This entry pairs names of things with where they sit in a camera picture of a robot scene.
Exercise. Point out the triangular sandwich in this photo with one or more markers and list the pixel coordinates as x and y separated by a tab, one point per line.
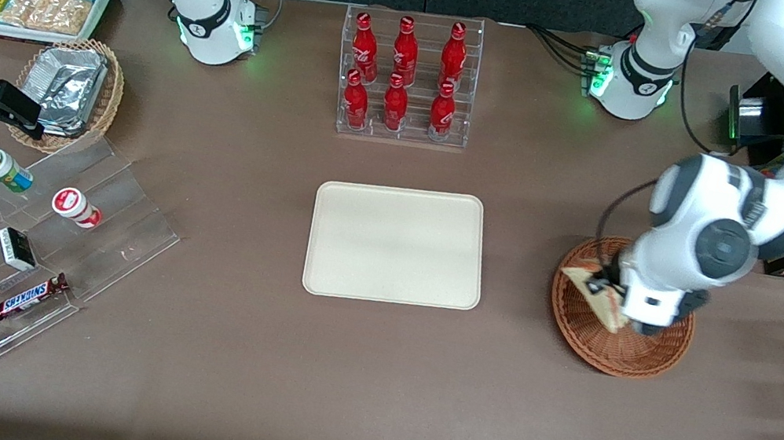
604	310

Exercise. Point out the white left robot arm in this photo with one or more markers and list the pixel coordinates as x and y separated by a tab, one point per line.
702	224

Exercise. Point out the large round wicker basket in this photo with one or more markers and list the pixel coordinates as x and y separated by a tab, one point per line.
579	339

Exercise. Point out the small oval wicker basket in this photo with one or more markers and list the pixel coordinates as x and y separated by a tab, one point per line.
109	101

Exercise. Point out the cream plastic tray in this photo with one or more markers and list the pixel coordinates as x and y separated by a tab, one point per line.
396	244

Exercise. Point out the silver foil packs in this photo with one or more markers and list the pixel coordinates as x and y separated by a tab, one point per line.
68	86

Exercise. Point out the small black box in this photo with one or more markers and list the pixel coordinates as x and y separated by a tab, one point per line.
17	249

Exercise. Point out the red lid drink bottle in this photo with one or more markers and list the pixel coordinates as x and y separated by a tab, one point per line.
72	205

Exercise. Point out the snickers chocolate bar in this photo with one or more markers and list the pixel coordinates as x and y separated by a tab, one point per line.
29	296

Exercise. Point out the clear acrylic stepped display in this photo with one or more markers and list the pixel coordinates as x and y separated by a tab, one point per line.
121	222

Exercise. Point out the red cola bottle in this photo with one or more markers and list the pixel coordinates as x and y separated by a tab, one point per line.
394	105
442	113
454	55
356	102
365	48
405	51

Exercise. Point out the clear acrylic bottle rack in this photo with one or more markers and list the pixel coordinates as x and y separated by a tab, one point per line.
421	69

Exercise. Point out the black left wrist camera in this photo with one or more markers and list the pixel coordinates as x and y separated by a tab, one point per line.
603	283

